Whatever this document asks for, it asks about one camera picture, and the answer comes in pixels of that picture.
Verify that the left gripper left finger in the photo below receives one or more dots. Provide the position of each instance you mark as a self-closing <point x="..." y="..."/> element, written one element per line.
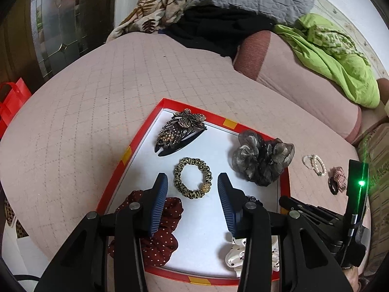
<point x="154" y="203"/>

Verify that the pink quilted bedspread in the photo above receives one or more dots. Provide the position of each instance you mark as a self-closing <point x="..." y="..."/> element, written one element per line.
<point x="61" y="149"/>

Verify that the red polka dot scrunchie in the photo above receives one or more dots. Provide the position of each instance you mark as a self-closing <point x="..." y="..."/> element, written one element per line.
<point x="157" y="251"/>

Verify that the red gift bag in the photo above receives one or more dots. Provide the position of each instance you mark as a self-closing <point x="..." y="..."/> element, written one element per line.
<point x="16" y="95"/>

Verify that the pink bolster pillow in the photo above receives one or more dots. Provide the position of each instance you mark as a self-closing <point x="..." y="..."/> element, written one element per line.
<point x="264" y="57"/>

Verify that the stained glass wooden door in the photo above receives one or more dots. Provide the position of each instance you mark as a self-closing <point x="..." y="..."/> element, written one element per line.
<point x="39" y="38"/>

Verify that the leaf print cloth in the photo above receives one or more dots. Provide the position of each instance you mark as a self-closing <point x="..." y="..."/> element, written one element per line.
<point x="149" y="16"/>

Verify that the pink plaid scrunchie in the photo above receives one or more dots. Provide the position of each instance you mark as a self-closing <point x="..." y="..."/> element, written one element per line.
<point x="338" y="180"/>

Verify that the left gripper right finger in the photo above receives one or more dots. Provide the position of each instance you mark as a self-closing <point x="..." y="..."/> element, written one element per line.
<point x="232" y="202"/>

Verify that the rhinestone butterfly hair clip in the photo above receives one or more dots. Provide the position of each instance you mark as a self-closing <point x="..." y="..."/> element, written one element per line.
<point x="182" y="129"/>

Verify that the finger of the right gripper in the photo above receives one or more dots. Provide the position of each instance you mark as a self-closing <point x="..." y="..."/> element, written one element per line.
<point x="290" y="203"/>

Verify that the grey organza scrunchie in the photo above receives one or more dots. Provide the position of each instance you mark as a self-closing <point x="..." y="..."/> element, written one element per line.
<point x="261" y="161"/>

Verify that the black garment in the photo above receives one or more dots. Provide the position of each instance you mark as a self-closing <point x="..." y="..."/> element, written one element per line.
<point x="217" y="29"/>

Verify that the green blanket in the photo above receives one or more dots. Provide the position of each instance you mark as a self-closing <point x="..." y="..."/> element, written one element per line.
<point x="326" y="49"/>

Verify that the white cherry print scrunchie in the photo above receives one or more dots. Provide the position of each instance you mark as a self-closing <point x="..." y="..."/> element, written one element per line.
<point x="235" y="257"/>

